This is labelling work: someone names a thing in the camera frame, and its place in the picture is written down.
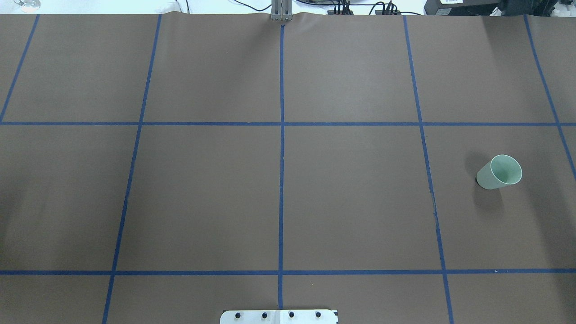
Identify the green plastic cup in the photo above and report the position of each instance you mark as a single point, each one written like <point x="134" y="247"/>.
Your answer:
<point x="501" y="171"/>

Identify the clear tape roll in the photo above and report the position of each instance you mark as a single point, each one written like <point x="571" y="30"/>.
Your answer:
<point x="28" y="6"/>

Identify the aluminium frame post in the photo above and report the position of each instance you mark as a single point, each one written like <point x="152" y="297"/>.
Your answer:
<point x="281" y="10"/>

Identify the small black box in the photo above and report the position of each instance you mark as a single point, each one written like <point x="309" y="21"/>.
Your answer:
<point x="460" y="7"/>

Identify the white camera stand pedestal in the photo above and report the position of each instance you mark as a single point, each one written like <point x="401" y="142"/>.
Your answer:
<point x="297" y="316"/>

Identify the brown paper table mat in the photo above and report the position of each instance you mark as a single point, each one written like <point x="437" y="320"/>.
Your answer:
<point x="166" y="168"/>

